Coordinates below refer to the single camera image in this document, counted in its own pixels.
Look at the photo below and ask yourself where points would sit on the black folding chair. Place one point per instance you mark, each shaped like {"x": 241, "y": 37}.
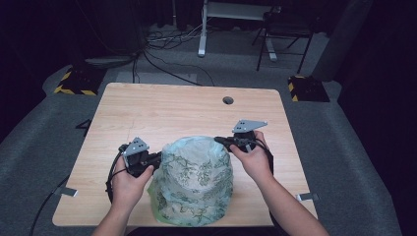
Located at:
{"x": 285, "y": 29}

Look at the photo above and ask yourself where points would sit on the black yellow striped base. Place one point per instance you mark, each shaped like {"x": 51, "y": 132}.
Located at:
{"x": 308, "y": 88}
{"x": 80, "y": 82}

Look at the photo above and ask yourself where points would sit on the white desk frame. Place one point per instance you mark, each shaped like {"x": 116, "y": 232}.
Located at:
{"x": 209, "y": 19}

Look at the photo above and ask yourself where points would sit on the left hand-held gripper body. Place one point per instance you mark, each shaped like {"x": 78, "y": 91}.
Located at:
{"x": 137, "y": 157}

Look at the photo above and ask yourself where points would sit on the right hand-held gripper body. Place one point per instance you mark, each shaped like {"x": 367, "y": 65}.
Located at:
{"x": 246, "y": 131}

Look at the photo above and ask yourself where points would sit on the person's right hand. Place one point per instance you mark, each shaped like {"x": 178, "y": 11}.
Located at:
{"x": 254, "y": 164}

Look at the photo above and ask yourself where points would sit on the green patterned plastic bag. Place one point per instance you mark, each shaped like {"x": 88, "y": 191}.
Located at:
{"x": 193, "y": 183}

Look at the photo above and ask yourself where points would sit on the metal table bracket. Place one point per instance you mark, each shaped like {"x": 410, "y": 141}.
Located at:
{"x": 306, "y": 197}
{"x": 67, "y": 191}

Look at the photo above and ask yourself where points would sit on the person's left hand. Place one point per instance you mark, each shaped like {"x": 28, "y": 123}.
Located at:
{"x": 128, "y": 187}

